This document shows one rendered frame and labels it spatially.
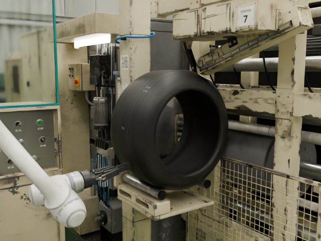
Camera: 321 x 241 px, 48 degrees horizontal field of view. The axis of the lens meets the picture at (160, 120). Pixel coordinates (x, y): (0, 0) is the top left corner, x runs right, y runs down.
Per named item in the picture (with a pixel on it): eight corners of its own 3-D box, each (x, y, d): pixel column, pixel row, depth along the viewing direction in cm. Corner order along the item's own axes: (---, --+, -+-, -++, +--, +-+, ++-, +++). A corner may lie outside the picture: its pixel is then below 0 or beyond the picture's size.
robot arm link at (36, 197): (64, 190, 152) (76, 205, 142) (26, 202, 144) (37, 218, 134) (61, 168, 148) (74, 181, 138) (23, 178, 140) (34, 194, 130)
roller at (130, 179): (129, 173, 193) (127, 181, 193) (122, 172, 190) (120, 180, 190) (167, 191, 165) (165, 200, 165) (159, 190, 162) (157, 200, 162)
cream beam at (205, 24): (171, 39, 200) (171, 13, 198) (205, 42, 214) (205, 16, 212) (257, 29, 151) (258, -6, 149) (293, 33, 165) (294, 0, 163)
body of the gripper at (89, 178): (83, 174, 145) (104, 168, 150) (75, 169, 152) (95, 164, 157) (86, 191, 147) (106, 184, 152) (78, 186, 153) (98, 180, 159)
